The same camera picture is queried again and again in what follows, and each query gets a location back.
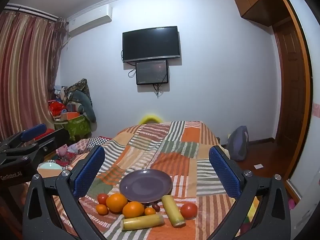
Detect white air conditioner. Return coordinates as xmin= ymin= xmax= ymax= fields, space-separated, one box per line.
xmin=67 ymin=4 xmax=113 ymax=33

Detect large orange with white sticker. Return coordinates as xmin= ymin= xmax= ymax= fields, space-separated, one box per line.
xmin=106 ymin=193 xmax=128 ymax=214

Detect yellow round object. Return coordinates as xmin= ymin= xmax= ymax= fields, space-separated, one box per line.
xmin=139 ymin=114 xmax=163 ymax=125

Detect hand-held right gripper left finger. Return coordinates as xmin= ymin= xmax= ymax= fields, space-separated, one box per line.
xmin=22 ymin=145 xmax=105 ymax=240

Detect wooden overhead cabinet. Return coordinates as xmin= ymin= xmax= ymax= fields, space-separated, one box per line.
xmin=232 ymin=0 xmax=287 ymax=27

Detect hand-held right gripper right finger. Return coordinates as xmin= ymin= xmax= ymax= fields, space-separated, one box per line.
xmin=209 ymin=145 xmax=292 ymax=240

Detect red box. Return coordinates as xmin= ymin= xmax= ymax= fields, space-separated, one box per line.
xmin=32 ymin=128 xmax=56 ymax=142

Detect wooden door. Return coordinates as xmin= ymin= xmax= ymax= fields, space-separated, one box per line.
xmin=272 ymin=19 xmax=308 ymax=179

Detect orange box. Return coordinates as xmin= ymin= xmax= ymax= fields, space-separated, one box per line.
xmin=61 ymin=112 xmax=81 ymax=121

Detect teal and peach round tray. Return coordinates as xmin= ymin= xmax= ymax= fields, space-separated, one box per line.
xmin=37 ymin=162 xmax=63 ymax=178

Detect black monitor cables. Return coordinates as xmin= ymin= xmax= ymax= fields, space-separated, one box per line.
xmin=153 ymin=82 xmax=166 ymax=98

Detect small black monitor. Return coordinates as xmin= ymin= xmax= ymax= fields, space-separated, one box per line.
xmin=136 ymin=59 xmax=169 ymax=86

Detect striped red curtain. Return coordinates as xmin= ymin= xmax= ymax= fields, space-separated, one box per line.
xmin=0 ymin=10 xmax=67 ymax=143

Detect striped patchwork blanket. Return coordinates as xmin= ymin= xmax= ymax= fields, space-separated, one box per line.
xmin=51 ymin=121 xmax=260 ymax=240

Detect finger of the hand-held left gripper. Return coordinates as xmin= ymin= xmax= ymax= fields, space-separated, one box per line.
xmin=5 ymin=128 xmax=70 ymax=164
xmin=0 ymin=124 xmax=48 ymax=153

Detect wall-mounted black television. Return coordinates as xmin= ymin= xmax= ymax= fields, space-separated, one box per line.
xmin=122 ymin=26 xmax=181 ymax=63

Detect grey-blue backpack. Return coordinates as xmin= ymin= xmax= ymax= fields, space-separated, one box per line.
xmin=226 ymin=126 xmax=249 ymax=162

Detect green cardboard box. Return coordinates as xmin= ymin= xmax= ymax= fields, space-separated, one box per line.
xmin=54 ymin=114 xmax=92 ymax=141

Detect red plastic bag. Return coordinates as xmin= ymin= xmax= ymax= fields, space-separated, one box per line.
xmin=48 ymin=100 xmax=67 ymax=117

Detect pink floral cloth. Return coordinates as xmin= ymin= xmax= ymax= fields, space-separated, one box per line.
xmin=56 ymin=136 xmax=112 ymax=167

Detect curtain rail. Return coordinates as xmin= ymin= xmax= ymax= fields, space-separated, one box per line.
xmin=4 ymin=3 xmax=68 ymax=23

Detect yellow-green sugarcane piece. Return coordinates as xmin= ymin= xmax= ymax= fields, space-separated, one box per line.
xmin=161 ymin=195 xmax=186 ymax=227
xmin=122 ymin=214 xmax=165 ymax=231

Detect purple plate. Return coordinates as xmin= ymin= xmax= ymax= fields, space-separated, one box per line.
xmin=119 ymin=169 xmax=173 ymax=204

